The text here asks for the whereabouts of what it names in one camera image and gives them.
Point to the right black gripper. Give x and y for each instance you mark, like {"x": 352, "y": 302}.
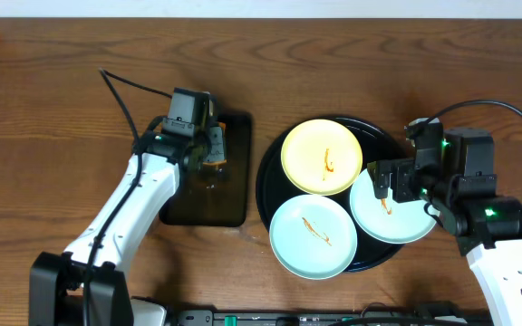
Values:
{"x": 404, "y": 169}

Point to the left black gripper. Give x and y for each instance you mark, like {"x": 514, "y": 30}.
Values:
{"x": 202, "y": 163}

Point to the orange green scrub sponge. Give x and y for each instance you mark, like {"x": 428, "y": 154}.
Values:
{"x": 217, "y": 154}

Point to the light blue plate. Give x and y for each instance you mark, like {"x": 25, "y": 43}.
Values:
{"x": 384, "y": 219}
{"x": 313, "y": 237}

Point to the yellow plate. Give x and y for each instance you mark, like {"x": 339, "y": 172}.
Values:
{"x": 321, "y": 157}

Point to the light blue plate front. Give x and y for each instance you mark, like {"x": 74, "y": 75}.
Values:
{"x": 313, "y": 237}

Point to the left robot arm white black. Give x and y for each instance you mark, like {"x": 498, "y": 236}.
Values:
{"x": 87, "y": 283}

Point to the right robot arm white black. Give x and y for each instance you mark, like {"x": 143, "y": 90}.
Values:
{"x": 452, "y": 174}

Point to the black rectangular tray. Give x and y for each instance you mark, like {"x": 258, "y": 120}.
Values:
{"x": 216, "y": 196}

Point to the black round tray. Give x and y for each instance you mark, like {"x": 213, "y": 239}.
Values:
{"x": 273, "y": 188}

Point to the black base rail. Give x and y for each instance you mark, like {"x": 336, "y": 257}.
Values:
{"x": 435, "y": 311}

